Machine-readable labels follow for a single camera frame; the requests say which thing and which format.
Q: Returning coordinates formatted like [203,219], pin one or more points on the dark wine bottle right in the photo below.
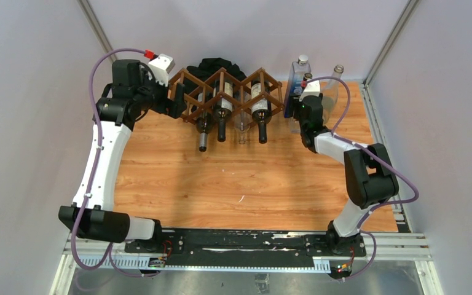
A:
[261,111]

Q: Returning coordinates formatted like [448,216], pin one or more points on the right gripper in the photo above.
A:
[302,102]

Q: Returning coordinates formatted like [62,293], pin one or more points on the black cloth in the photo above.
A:
[208,66]

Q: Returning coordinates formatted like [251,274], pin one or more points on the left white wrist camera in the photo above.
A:
[157,70]

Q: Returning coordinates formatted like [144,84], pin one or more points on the brown wooden wine rack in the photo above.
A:
[204,96]

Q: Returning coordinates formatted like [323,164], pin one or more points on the clear bottle in rack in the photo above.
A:
[242,119]

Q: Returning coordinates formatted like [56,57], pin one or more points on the blue square water bottle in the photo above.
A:
[297,71]

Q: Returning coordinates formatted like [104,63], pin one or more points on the small clear liquor bottle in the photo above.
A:
[306,79]

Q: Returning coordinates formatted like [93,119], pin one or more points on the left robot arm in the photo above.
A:
[136,89]

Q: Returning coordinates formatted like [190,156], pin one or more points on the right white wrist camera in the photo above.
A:
[311,89]

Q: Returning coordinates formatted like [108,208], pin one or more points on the dark wine bottle silver cap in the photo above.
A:
[204,125]

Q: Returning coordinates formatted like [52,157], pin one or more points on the clear wine bottle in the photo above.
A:
[330,94]

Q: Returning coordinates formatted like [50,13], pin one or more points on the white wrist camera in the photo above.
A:
[157,70]
[311,89]

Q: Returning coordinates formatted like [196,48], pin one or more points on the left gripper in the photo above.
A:
[169,107]

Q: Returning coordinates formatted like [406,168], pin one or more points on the dark wine bottle middle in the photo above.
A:
[223,110]

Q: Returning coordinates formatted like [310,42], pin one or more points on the white slotted cable duct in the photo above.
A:
[153,263]

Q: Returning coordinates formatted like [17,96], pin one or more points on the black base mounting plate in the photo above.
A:
[239,247]

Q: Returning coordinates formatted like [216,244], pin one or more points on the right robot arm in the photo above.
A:
[368,182]

